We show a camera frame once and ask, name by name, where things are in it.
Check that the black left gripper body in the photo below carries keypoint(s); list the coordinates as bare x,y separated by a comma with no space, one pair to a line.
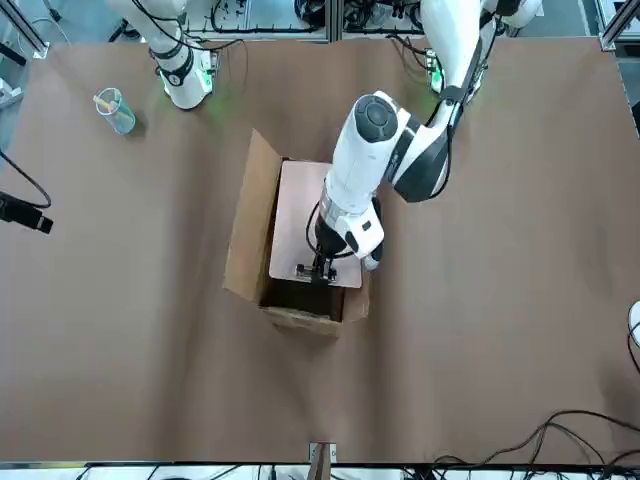
330,240

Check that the brown cardboard box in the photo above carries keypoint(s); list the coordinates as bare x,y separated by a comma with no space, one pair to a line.
250,225

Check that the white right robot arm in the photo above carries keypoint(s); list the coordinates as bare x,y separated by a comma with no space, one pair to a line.
182,80

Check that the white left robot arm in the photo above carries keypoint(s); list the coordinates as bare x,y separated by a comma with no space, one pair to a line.
365,165

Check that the clear plastic cup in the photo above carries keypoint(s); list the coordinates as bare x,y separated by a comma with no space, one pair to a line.
117,117

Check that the white desk lamp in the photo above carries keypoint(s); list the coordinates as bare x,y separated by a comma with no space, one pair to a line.
636,320

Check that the aluminium corner profile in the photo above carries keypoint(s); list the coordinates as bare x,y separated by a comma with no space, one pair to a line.
30,35
617,30

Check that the aluminium frame post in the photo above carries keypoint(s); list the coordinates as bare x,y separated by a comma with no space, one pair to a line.
320,462

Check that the aluminium frame upright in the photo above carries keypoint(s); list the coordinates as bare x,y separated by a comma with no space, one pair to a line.
334,20

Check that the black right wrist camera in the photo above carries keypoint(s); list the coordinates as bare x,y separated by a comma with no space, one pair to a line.
20,212

